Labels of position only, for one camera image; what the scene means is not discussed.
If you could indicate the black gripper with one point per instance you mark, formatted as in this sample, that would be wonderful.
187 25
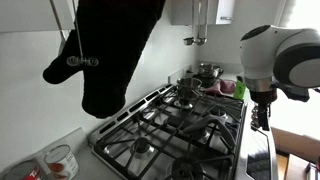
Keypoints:
263 96

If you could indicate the grey kitchen towel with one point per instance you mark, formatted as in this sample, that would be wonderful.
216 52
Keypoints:
213 124

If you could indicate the small steel pot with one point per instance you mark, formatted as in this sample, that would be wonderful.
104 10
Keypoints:
189 87

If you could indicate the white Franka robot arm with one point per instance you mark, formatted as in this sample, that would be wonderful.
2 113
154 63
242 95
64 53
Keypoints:
266 53

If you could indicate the steel stove knob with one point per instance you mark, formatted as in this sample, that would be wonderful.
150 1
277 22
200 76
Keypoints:
254 117
254 125
254 109

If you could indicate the green dish soap bottle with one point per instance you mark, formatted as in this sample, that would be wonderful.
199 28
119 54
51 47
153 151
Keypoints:
239 90

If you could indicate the wooden board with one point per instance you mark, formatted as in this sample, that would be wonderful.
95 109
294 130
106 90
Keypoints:
296 145

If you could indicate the pink cloth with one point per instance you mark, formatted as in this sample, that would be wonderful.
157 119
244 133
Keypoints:
224 87

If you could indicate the black cooker base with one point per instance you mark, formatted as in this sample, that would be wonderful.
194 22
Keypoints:
205 81

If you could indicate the hanging steel ladle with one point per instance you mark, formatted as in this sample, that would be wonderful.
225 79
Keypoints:
201 40

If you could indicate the hanging steel measuring cup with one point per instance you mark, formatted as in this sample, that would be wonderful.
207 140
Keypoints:
188 41

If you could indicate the stainless gas stove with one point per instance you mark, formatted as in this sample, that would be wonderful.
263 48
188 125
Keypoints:
156 146

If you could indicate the black oven mitt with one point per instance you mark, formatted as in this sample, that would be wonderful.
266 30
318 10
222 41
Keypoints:
113 50

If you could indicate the hanging metal coil whisk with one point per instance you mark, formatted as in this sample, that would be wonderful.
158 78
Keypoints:
82 61

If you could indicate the red label tomato can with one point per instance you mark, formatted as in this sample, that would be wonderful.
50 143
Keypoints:
25 171

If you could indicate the white range hood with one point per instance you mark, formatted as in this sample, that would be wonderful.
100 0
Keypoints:
30 15

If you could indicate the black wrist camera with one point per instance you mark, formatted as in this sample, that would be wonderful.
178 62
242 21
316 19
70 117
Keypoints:
295 93

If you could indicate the white wall cabinet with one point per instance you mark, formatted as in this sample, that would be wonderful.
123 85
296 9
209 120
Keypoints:
200 11

